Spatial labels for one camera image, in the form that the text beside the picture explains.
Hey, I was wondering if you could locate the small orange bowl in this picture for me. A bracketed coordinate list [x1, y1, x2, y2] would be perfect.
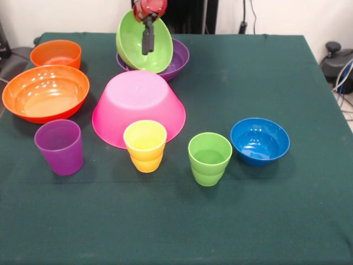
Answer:
[30, 39, 82, 70]

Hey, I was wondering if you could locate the tangle of cables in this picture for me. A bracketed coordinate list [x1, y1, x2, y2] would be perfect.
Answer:
[332, 60, 353, 122]

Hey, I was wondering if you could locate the blue bowl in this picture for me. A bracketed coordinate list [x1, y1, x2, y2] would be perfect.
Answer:
[230, 117, 291, 167]

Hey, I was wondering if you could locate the green cup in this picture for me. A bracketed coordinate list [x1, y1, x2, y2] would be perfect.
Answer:
[188, 132, 233, 187]

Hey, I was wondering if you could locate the purple bowl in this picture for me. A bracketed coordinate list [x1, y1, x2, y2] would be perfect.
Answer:
[116, 38, 190, 82]

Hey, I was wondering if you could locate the dark green tablecloth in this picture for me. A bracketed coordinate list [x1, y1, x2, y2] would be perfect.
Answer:
[0, 32, 353, 265]

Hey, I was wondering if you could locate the large pink bowl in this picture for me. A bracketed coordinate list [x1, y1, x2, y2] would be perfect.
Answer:
[92, 70, 186, 150]

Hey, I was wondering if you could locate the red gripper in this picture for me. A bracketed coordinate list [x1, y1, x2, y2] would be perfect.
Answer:
[132, 0, 168, 55]

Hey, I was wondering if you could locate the purple cup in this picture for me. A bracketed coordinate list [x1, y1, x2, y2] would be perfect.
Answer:
[34, 119, 84, 176]

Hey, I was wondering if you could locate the black wall cable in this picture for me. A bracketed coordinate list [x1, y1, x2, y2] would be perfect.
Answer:
[239, 0, 258, 35]

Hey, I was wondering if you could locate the large orange bowl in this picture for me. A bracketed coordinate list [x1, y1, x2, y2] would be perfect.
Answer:
[2, 65, 90, 124]

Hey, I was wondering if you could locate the green bowl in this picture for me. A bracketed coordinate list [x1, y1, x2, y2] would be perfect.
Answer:
[115, 9, 174, 75]

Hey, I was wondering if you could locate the yellow cup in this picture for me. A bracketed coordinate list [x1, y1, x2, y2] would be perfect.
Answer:
[123, 120, 167, 173]

